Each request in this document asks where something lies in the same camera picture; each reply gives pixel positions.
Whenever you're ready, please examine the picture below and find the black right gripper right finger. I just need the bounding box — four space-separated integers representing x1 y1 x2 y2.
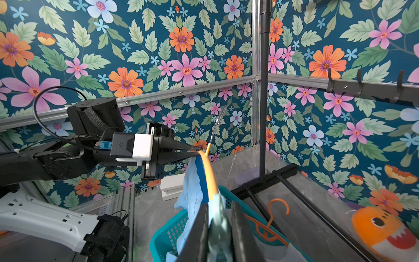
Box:
231 202 265 262

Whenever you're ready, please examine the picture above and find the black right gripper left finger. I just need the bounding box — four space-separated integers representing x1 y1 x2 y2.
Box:
177 203 209 262

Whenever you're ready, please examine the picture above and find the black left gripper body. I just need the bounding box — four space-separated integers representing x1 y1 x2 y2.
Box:
141 122 175 180

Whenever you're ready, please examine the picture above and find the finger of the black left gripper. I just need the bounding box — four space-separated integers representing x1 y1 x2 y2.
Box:
153 136 204 165

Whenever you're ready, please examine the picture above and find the mint green clothespin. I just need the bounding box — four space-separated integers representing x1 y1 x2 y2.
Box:
207 193 234 262

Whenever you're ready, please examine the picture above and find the light blue garment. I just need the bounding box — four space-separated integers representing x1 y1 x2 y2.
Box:
174 156 225 254

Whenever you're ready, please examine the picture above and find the tan orange plastic hanger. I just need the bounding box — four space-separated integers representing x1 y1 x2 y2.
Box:
198 106 227 202

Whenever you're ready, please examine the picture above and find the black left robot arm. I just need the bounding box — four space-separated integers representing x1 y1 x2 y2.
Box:
1 98 200 262

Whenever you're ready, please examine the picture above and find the teal laundry basket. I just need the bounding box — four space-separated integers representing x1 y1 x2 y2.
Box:
150 186 311 262

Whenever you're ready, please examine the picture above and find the black clothes rack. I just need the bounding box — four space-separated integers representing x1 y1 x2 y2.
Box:
233 1 378 262

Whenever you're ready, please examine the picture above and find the orange fish plush toy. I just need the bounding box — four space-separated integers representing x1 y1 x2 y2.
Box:
351 207 419 262

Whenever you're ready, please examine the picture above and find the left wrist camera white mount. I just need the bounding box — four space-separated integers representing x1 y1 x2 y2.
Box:
110 132 154 163

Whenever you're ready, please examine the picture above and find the black wall hook rail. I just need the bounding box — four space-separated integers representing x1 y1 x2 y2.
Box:
326 68 419 104

